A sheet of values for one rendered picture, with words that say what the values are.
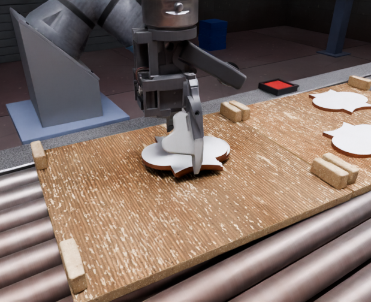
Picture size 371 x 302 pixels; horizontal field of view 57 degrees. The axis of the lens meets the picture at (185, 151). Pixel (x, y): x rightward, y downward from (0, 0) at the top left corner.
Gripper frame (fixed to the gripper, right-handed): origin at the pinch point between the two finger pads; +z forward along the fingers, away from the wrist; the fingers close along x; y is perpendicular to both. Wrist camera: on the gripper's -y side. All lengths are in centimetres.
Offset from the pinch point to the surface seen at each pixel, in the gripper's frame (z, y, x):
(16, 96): 96, 74, -317
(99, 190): 2.3, 14.7, 3.6
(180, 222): 2.3, 5.3, 14.0
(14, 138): 96, 68, -219
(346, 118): 2.3, -38.9, -6.3
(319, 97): 1.4, -39.6, -16.9
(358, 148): 1.4, -30.1, 6.6
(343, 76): 4, -64, -36
